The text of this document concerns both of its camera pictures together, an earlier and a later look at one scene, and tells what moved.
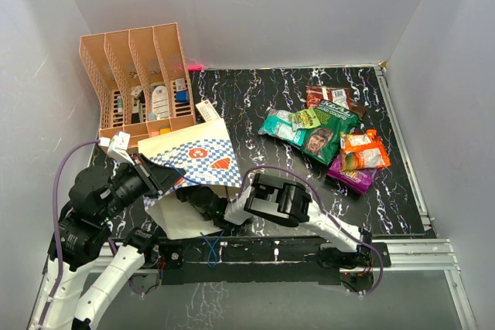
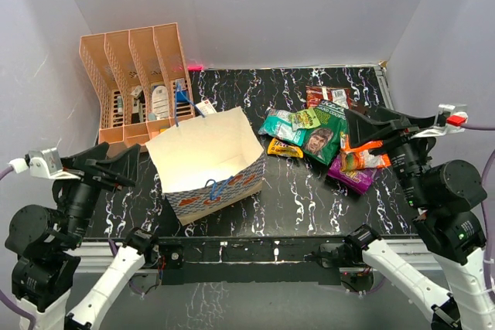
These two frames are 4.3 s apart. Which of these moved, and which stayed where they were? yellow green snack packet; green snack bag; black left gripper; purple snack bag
Moved: black left gripper
Stayed: yellow green snack packet; purple snack bag; green snack bag
